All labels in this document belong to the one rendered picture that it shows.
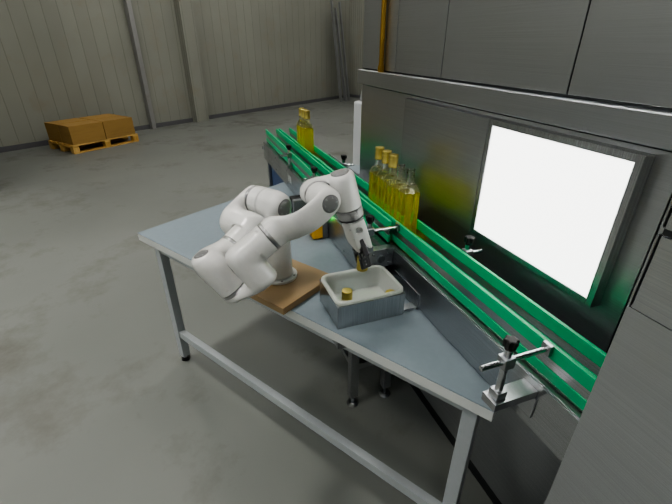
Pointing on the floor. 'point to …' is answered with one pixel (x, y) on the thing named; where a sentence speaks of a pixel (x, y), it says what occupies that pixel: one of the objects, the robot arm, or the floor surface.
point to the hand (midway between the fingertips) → (362, 259)
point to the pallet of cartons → (90, 132)
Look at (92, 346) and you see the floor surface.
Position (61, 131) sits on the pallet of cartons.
